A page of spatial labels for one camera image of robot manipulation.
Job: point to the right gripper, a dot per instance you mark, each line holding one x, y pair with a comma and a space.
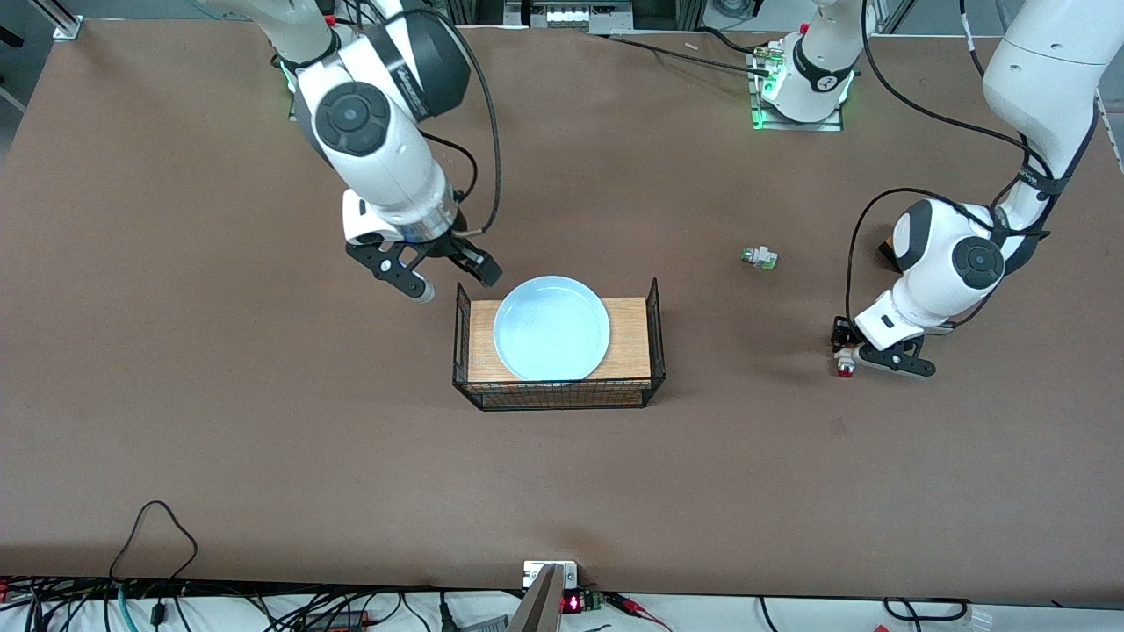
448, 245

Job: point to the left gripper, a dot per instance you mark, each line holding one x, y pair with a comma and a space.
844, 334

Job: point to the red pushbutton switch white body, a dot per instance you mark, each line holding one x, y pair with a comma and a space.
846, 364

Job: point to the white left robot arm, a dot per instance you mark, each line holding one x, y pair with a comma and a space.
957, 263

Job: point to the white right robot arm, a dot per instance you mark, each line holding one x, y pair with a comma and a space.
386, 149

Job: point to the light blue round plate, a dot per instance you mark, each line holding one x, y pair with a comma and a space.
551, 329

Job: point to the silver equipment box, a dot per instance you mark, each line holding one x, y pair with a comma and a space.
566, 15

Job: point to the red clip lead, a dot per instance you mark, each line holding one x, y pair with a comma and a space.
637, 607

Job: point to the grey metal bar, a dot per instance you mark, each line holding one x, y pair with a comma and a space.
540, 610

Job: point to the module with red display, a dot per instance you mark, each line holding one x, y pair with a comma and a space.
580, 603

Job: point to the green pushbutton switch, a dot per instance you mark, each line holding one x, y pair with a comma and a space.
760, 257

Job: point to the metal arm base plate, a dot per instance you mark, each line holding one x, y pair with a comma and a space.
764, 105
290, 83

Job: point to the white metal bracket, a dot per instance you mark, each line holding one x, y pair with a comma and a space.
531, 572

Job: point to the aluminium profile post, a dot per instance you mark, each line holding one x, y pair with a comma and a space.
57, 17

